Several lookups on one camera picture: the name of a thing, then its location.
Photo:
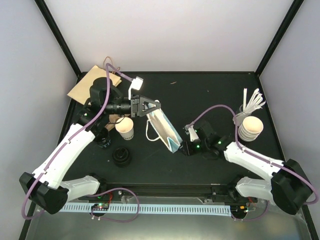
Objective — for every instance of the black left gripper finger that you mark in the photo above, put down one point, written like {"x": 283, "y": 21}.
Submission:
{"x": 146, "y": 102}
{"x": 150, "y": 107}

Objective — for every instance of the black circuit board with leds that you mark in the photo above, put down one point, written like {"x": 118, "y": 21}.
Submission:
{"x": 100, "y": 207}

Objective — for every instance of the black paper coffee cup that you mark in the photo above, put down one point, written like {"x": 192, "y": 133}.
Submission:
{"x": 103, "y": 139}

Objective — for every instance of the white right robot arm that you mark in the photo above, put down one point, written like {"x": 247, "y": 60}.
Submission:
{"x": 282, "y": 183}

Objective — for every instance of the black frame post right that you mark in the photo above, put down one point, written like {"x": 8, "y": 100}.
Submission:
{"x": 282, "y": 29}

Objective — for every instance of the brown kraft paper bag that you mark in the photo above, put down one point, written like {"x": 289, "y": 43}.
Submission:
{"x": 91, "y": 82}

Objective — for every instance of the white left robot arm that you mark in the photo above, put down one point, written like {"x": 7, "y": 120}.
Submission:
{"x": 45, "y": 186}

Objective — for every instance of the stack of white paper cups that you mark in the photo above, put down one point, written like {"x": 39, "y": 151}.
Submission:
{"x": 250, "y": 128}

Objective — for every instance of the stack of black lids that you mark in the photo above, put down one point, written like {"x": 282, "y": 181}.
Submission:
{"x": 121, "y": 157}

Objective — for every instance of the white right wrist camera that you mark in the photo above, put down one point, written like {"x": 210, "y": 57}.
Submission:
{"x": 193, "y": 136}

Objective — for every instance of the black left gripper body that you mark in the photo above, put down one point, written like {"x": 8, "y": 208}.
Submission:
{"x": 135, "y": 110}

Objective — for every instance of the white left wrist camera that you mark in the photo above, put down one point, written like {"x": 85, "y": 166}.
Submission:
{"x": 136, "y": 84}

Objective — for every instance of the white paper coffee cup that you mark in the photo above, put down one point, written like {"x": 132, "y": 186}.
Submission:
{"x": 125, "y": 127}

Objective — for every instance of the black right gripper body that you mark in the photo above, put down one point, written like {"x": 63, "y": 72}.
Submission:
{"x": 191, "y": 150}

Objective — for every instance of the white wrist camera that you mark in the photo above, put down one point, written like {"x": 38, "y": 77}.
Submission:
{"x": 136, "y": 84}
{"x": 193, "y": 136}

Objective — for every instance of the clear cup of stirrers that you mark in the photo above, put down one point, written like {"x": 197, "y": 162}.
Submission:
{"x": 255, "y": 102}

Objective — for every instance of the light blue paper bag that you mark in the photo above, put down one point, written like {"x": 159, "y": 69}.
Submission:
{"x": 164, "y": 129}

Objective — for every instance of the light blue cable duct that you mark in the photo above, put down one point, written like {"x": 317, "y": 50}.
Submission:
{"x": 158, "y": 209}

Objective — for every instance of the black frame post left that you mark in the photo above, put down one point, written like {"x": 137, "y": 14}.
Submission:
{"x": 48, "y": 17}

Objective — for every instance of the black frame post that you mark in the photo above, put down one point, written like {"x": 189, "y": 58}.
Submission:
{"x": 48, "y": 17}
{"x": 282, "y": 29}

